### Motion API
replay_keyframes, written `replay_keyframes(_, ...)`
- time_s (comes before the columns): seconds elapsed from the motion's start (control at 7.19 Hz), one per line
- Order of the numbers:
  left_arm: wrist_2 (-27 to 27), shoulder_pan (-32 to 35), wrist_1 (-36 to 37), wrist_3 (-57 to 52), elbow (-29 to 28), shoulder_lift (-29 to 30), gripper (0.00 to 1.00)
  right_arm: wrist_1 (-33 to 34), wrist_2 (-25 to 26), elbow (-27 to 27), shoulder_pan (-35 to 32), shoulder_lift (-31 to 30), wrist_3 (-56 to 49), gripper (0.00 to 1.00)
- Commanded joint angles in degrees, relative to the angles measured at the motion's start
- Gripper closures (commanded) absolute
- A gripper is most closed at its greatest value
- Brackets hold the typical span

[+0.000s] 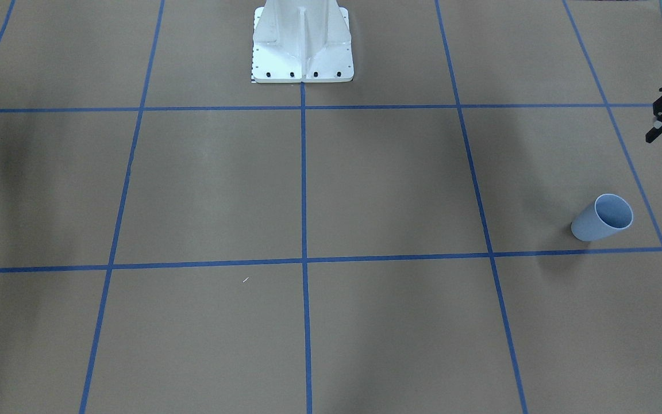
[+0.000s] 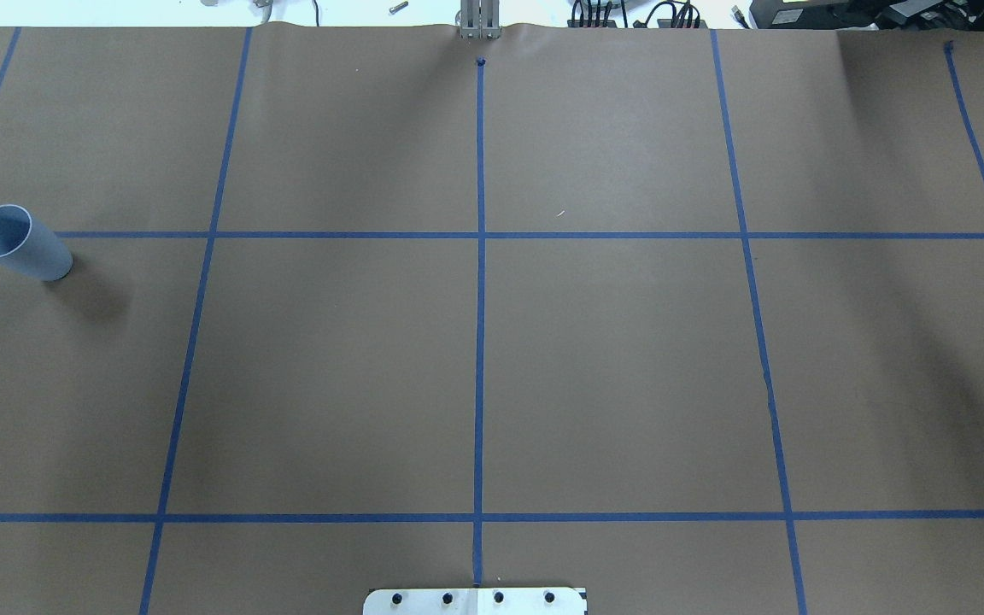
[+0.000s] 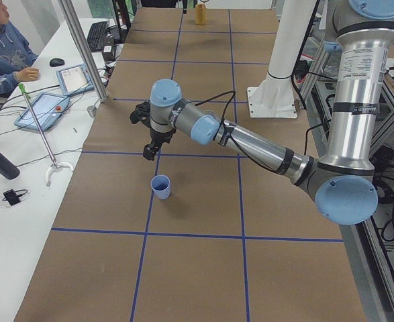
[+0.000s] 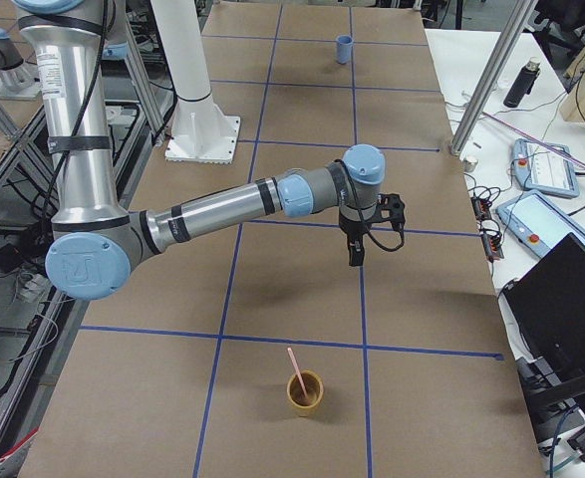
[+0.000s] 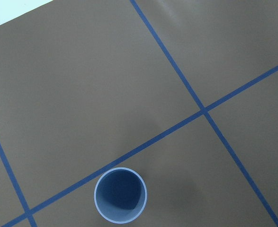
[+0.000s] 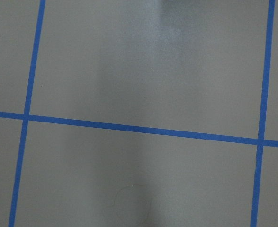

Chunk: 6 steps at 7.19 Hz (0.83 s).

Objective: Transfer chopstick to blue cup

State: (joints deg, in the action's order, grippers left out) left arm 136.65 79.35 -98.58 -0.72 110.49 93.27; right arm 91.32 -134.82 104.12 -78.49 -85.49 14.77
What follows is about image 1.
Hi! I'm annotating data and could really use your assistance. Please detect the light blue plastic cup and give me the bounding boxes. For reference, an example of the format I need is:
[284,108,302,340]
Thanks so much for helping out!
[570,193,635,242]

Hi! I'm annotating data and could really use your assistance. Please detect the white metal mount base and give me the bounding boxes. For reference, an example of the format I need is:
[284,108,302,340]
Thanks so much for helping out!
[251,1,355,83]

